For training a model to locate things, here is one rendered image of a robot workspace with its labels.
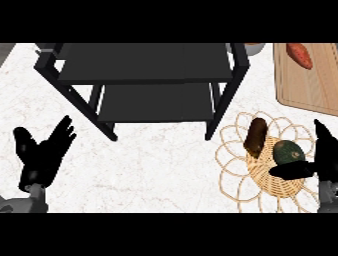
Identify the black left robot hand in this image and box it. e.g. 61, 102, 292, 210
12, 115, 78, 194

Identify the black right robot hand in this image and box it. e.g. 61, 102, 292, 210
267, 118, 338, 198

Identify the dark green squash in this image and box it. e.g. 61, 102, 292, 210
272, 139, 307, 166

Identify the woven wicker placemat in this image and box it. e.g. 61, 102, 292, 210
214, 111, 322, 214

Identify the black tiered shelf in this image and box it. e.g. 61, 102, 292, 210
32, 42, 252, 142

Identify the brown elongated vegetable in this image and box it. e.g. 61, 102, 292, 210
242, 117, 270, 159

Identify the wooden cutting board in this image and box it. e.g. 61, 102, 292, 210
273, 42, 338, 120

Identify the orange sweet potato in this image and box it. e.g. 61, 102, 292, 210
285, 43, 314, 71

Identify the grey bowl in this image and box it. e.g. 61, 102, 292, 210
244, 42, 267, 57

